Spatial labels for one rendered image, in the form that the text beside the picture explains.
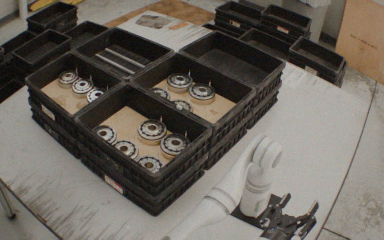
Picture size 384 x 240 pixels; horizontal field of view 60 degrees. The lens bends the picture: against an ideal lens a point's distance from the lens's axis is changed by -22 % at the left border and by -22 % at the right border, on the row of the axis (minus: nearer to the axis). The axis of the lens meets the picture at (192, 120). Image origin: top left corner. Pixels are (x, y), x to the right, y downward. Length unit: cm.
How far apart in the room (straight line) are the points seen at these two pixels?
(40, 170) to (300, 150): 110
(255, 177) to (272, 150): 13
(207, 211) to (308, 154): 74
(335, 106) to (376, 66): 206
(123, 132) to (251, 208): 54
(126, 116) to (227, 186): 58
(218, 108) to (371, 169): 164
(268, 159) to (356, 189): 161
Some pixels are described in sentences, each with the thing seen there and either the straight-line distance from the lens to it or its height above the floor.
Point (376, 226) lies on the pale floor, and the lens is 260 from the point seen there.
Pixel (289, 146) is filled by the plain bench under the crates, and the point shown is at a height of 70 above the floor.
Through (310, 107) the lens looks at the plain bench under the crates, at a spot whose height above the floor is 70.
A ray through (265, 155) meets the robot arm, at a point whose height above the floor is 102.
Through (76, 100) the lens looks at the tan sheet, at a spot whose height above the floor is 83.
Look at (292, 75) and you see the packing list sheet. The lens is 220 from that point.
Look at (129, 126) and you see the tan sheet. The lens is 153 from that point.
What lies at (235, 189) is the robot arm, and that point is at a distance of 115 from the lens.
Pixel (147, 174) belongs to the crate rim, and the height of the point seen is 93.
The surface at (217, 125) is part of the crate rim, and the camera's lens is 141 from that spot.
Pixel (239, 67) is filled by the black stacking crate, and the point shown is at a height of 83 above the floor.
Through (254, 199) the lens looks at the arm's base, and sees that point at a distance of 136.
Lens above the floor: 184
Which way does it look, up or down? 40 degrees down
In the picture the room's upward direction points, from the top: 6 degrees clockwise
